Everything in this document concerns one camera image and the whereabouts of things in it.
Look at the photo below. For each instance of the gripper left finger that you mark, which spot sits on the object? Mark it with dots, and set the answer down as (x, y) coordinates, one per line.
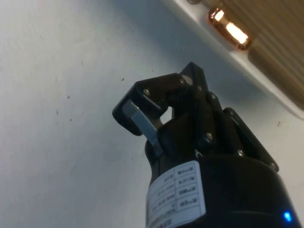
(152, 97)

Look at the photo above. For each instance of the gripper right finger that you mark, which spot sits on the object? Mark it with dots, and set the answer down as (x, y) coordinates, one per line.
(251, 140)

